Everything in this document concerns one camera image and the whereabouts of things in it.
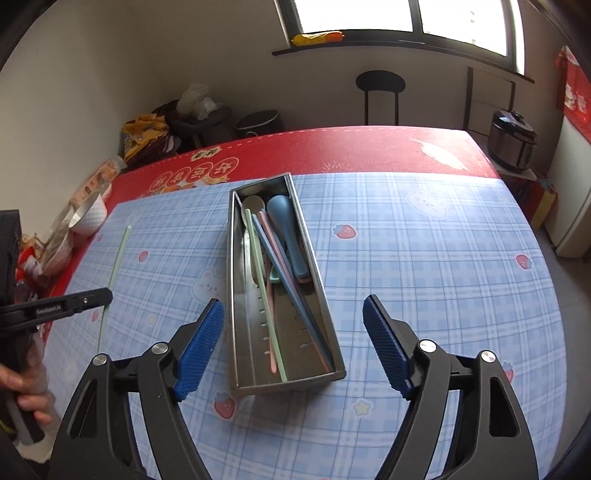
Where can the glass bowl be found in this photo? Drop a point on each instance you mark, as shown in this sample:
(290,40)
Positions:
(57,249)

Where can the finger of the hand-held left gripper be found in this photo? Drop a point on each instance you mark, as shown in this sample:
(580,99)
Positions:
(69,303)

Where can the silver pressure cooker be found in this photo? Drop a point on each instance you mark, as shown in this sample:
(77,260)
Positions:
(512,141)

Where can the white refrigerator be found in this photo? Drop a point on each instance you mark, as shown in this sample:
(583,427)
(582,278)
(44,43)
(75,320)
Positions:
(575,194)

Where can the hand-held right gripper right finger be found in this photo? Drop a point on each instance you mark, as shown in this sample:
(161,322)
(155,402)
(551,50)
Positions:
(385,355)

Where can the green spoon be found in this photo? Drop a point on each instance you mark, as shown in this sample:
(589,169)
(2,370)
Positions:
(274,277)

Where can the black air fryer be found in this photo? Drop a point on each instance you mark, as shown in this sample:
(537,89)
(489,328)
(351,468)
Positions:
(259,123)

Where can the clear plastic bag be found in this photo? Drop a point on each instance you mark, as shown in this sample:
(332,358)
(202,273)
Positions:
(196,101)

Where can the blue spoon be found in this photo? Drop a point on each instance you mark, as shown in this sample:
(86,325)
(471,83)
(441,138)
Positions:
(284,217)

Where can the orange tissue pack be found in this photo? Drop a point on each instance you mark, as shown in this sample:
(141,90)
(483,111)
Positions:
(97,182)

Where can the red cardboard box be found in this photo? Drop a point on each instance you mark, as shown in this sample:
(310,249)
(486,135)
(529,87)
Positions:
(540,203)

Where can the blue plaid table mat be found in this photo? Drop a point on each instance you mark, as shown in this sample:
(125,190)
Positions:
(415,286)

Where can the dark framed window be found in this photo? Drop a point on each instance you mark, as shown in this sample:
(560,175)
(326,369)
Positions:
(351,14)

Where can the person's left hand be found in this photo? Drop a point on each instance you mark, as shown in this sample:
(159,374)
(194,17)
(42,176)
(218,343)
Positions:
(27,387)

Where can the metal utensil box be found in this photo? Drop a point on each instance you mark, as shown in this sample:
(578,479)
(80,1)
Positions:
(249,360)

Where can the black round stool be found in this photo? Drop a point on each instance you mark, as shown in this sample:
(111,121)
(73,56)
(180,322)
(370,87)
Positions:
(380,83)

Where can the red printed cloth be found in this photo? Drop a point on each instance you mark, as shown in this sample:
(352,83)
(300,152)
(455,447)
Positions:
(575,83)

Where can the blue chopstick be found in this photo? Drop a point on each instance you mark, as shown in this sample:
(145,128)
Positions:
(318,350)

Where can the yellow packet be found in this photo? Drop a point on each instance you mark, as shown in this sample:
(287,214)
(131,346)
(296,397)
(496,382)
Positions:
(317,38)

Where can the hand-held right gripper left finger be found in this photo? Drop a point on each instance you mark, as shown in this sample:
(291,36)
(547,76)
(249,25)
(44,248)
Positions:
(198,355)

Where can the white bowl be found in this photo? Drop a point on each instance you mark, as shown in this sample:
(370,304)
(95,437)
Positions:
(90,214)

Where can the red noodle packet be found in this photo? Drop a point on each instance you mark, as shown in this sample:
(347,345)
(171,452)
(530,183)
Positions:
(28,272)

